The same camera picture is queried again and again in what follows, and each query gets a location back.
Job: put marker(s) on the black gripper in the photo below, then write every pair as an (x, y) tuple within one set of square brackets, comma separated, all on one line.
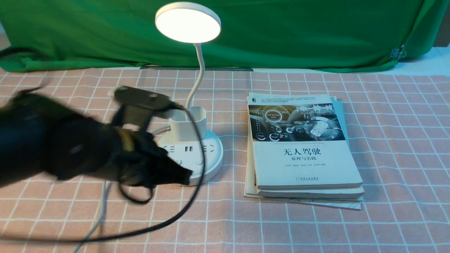
[(139, 161)]

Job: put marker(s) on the white desk lamp with sockets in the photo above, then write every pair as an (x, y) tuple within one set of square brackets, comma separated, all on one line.
[(191, 144)]

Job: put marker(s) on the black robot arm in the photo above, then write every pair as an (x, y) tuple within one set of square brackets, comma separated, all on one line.
[(40, 135)]

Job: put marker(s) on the bottom thin booklet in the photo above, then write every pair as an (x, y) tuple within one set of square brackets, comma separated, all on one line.
[(327, 203)]

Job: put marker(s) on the green backdrop cloth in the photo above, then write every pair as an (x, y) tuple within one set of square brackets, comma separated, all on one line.
[(340, 36)]

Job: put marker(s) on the top book self-driving cover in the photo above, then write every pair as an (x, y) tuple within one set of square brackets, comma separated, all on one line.
[(302, 158)]

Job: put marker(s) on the pink checkered tablecloth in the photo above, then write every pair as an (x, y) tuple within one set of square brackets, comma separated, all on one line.
[(398, 127)]

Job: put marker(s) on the metal binder clip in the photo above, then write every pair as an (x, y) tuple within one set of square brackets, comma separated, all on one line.
[(397, 53)]

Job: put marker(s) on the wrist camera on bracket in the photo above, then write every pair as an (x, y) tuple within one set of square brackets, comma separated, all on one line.
[(138, 107)]

